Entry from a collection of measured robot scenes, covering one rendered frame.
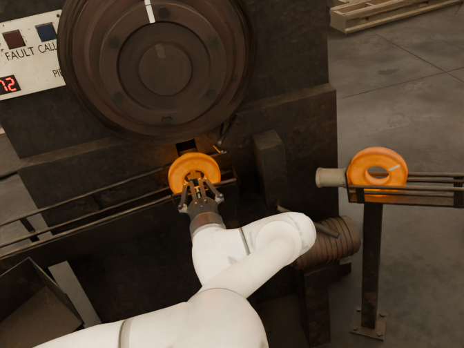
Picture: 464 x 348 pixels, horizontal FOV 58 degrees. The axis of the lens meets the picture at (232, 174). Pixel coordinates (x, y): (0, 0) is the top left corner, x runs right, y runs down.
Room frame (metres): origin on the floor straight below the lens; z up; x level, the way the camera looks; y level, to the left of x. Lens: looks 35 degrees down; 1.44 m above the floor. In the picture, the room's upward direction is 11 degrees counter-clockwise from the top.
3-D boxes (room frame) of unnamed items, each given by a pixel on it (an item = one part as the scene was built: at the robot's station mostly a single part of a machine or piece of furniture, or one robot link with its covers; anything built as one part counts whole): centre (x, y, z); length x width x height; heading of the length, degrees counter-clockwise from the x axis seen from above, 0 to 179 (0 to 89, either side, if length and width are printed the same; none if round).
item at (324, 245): (0.93, -0.23, 0.27); 0.22 x 0.13 x 0.53; 96
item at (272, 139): (1.07, -0.12, 0.68); 0.11 x 0.08 x 0.24; 6
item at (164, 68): (0.93, 0.10, 1.11); 0.28 x 0.06 x 0.28; 96
